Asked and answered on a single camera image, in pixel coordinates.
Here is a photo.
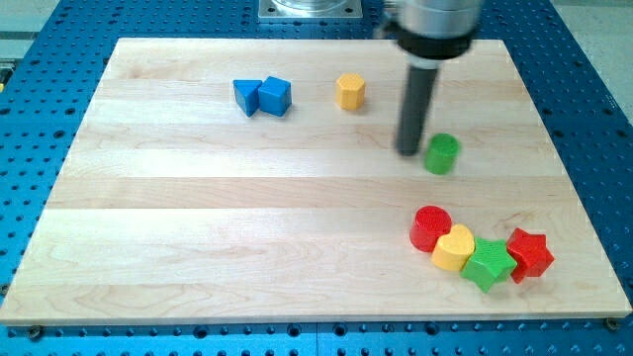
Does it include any green cylinder block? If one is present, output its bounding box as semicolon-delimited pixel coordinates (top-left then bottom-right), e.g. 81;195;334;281
423;133;461;175

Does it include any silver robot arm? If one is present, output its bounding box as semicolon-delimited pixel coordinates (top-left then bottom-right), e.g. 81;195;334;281
373;0;484;69

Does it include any green star block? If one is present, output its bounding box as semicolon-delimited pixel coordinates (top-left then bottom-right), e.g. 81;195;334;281
460;236;517;293

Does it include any red star block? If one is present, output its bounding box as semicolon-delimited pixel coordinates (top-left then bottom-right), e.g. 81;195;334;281
506;227;555;284

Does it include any blue cube block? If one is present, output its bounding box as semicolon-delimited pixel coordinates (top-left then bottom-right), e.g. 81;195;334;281
258;76;292;117

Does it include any yellow hexagon block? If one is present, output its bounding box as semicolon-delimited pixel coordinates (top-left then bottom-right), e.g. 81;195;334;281
335;73;366;110

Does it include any blue triangle block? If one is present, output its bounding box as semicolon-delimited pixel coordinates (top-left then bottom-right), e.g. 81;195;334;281
232;79;263;117

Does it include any red cylinder block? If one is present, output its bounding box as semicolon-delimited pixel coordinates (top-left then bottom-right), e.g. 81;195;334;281
409;206;452;252

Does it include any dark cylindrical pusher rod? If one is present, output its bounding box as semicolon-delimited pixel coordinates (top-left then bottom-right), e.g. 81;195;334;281
395;66;438;156

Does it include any light wooden board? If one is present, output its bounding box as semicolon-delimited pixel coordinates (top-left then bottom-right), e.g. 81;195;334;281
1;39;631;326

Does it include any yellow heart block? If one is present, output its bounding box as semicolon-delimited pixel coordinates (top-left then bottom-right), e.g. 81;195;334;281
431;223;476;272

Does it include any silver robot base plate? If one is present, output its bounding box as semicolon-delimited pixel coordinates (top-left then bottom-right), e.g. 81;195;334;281
258;0;363;20

